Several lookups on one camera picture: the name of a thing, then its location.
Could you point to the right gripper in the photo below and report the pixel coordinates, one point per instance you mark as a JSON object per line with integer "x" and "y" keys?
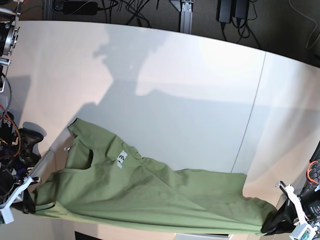
{"x": 14, "y": 191}

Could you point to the black game controller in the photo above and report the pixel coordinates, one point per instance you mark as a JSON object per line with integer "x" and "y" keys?
{"x": 29, "y": 138}

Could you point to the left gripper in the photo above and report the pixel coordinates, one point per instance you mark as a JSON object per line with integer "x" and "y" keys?
{"x": 296, "y": 209}

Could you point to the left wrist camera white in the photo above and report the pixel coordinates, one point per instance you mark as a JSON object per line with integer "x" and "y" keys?
{"x": 303, "y": 232}

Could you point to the aluminium table leg post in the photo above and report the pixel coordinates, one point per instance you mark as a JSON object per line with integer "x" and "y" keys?
{"x": 186, "y": 16}

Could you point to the grey partition panel left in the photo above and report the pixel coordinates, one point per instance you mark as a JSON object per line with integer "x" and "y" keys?
{"x": 49, "y": 163}

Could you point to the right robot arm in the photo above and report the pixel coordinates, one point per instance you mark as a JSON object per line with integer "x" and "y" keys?
{"x": 16, "y": 144}

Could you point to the black power adapter brick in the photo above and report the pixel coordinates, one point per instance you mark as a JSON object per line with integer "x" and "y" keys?
{"x": 224, "y": 11}

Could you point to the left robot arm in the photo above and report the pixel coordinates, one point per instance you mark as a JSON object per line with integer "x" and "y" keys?
{"x": 313, "y": 178}

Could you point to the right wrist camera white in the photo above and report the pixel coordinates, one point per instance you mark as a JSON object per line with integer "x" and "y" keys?
{"x": 6, "y": 216}

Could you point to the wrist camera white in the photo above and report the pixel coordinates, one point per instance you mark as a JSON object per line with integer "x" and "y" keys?
{"x": 303, "y": 232}
{"x": 6, "y": 216}

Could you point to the green t-shirt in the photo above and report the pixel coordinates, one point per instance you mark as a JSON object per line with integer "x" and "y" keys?
{"x": 107, "y": 181}

